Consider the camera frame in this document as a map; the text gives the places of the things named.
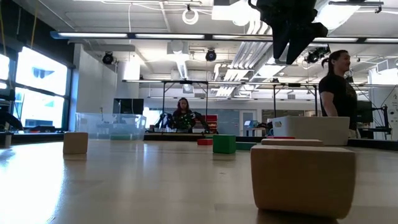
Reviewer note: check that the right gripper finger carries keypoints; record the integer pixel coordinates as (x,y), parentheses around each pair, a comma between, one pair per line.
(304,40)
(280,40)

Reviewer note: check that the red cube block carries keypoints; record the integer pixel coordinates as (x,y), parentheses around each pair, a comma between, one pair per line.
(281,137)

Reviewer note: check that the red rectangular block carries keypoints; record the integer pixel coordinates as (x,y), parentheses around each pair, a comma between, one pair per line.
(204,142)

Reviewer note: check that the thick natural wood block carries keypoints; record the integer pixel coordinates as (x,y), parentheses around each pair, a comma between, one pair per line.
(303,182)

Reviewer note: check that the arched natural wood block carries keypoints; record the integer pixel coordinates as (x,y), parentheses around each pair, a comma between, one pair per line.
(75,142)

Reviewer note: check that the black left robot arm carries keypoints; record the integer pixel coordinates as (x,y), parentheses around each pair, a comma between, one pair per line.
(6,96)

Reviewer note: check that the black background robot arm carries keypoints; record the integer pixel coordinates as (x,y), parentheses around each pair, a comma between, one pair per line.
(163,119)
(202,119)

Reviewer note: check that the black ceiling spotlight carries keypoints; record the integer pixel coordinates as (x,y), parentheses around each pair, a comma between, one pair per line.
(108,58)
(314,56)
(211,55)

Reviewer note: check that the white ceiling light panel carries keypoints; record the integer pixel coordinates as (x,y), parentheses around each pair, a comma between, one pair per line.
(339,15)
(239,12)

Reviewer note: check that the person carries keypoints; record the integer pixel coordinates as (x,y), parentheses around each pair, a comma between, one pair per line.
(339,93)
(183,118)

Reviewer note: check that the white door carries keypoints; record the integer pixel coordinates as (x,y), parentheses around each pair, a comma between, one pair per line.
(247,123)

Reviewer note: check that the white plastic bin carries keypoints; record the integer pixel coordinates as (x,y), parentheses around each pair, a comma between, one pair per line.
(311,130)

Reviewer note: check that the black monitor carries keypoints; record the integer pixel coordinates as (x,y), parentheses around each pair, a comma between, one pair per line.
(364,111)
(128,106)

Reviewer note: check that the red tool chest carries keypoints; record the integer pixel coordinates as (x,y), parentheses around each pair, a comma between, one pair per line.
(213,122)

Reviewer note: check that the long ceiling light bar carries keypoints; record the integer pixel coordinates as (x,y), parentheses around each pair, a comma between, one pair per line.
(169,36)

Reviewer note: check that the black equipment stand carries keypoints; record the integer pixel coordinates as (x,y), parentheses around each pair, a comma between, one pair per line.
(384,119)

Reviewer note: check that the clear plastic bin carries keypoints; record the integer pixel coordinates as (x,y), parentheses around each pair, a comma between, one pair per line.
(110,124)

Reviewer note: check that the black metal stand frame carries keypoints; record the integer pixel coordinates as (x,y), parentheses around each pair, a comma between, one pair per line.
(293,84)
(186,82)

